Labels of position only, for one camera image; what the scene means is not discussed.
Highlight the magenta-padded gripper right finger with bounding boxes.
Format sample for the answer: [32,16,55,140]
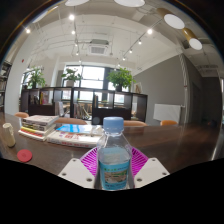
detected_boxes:
[131,147,170,189]

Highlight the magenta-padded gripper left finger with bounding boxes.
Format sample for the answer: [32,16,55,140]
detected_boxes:
[57,146,101,190]

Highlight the clear water bottle blue cap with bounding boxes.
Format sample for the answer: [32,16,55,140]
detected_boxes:
[95,116,135,192]

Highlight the blue-covered book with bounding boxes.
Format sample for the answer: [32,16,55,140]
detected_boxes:
[55,123,95,135]

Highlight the orange chairs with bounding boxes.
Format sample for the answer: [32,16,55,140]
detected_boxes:
[13,111,179,128]

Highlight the flat round red coaster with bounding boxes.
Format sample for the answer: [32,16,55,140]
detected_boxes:
[16,148,34,164]

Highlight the red-edged white book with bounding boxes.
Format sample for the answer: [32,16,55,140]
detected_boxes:
[18,128,52,142]

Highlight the yellow-spined book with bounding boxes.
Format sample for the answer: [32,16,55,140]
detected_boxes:
[20,125,52,134]

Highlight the white-covered book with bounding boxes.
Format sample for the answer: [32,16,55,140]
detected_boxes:
[21,114,60,127]

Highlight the dark open shelf unit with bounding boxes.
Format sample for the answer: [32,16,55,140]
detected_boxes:
[19,86,149,126]

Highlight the cream paper cup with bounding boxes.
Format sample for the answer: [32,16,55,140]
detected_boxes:
[2,122,17,148]

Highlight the green potted plants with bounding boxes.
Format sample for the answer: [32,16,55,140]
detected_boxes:
[26,65,136,93]

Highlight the tall bookshelf with books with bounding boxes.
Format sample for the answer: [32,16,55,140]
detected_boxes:
[0,60,13,114]

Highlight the ceiling air conditioner unit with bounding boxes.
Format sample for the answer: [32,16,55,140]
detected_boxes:
[88,39,110,57]

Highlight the ceiling lights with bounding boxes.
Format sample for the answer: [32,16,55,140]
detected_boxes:
[24,0,204,68]

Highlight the white wall panel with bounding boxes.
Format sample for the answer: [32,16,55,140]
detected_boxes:
[152,103,183,125]

